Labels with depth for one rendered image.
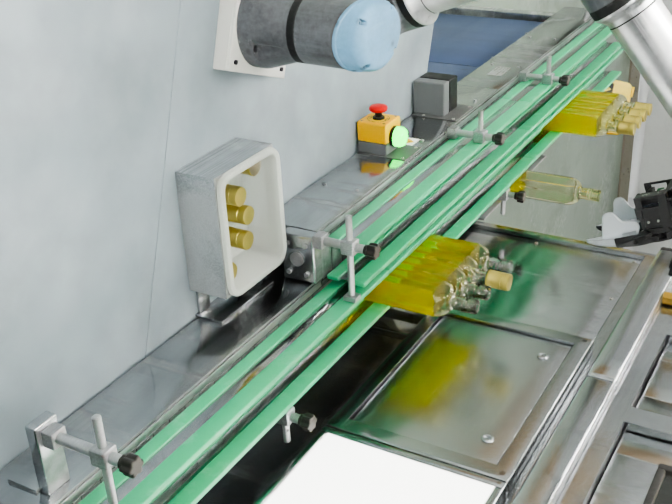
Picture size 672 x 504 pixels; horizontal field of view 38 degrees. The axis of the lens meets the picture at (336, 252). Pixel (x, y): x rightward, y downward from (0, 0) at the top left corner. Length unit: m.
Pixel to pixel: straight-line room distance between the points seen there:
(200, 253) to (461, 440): 0.54
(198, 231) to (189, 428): 0.33
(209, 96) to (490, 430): 0.74
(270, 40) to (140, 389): 0.59
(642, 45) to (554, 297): 0.91
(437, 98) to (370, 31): 0.77
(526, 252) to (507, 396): 0.64
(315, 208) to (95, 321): 0.53
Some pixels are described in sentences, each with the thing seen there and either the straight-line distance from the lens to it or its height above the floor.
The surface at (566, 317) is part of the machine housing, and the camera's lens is 2.12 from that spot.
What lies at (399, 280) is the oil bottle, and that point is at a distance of 1.85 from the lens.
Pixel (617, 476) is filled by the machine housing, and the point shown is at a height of 1.46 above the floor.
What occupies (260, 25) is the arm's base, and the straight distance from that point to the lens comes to 1.62.
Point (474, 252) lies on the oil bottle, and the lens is 1.96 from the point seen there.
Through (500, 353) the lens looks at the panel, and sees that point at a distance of 1.92.
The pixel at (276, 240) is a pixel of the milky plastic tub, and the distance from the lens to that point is 1.74.
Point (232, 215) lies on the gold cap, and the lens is 1.68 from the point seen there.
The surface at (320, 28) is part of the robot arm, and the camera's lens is 1.57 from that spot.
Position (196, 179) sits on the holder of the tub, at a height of 0.79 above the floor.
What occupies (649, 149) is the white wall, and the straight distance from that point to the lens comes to 7.98.
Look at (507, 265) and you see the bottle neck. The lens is 1.95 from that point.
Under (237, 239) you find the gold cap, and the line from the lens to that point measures 1.68.
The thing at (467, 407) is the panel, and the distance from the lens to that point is 1.78.
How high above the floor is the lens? 1.73
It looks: 27 degrees down
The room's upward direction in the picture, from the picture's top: 102 degrees clockwise
